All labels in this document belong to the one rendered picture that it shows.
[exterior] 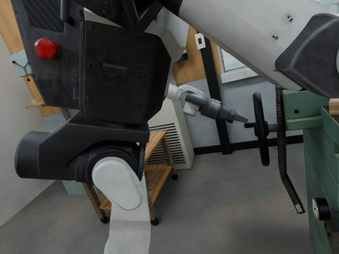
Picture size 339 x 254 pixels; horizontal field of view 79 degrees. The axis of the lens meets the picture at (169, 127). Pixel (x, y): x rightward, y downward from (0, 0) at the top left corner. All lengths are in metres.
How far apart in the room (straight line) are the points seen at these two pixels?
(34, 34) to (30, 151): 0.25
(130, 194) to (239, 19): 0.41
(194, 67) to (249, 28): 1.91
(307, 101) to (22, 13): 0.74
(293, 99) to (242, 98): 1.46
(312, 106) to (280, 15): 0.56
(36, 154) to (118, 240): 0.30
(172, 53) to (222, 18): 0.19
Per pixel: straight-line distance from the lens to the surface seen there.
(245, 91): 2.19
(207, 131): 2.34
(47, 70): 0.43
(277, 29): 0.25
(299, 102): 0.77
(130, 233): 0.63
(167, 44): 0.40
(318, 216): 0.73
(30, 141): 0.55
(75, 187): 2.60
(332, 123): 0.70
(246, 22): 0.24
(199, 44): 2.03
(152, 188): 1.79
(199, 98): 0.93
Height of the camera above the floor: 1.17
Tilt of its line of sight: 19 degrees down
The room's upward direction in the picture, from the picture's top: 16 degrees counter-clockwise
